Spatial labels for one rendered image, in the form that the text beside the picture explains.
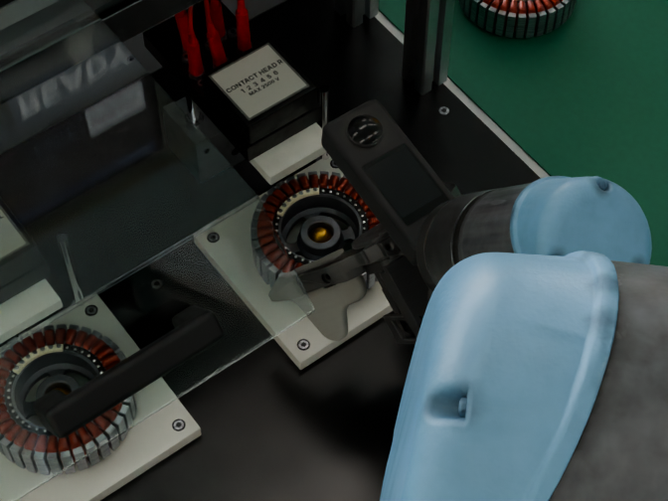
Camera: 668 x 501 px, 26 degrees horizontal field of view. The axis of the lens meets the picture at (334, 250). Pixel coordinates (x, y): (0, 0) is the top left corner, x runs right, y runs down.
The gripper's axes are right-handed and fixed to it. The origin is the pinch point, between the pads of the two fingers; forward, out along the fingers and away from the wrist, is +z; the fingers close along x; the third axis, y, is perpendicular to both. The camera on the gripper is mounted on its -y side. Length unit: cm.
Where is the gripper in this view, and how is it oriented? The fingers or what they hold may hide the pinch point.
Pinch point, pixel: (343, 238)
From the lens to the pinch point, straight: 111.3
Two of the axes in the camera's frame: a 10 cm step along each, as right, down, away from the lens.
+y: 4.8, 8.6, 1.5
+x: 8.0, -5.0, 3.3
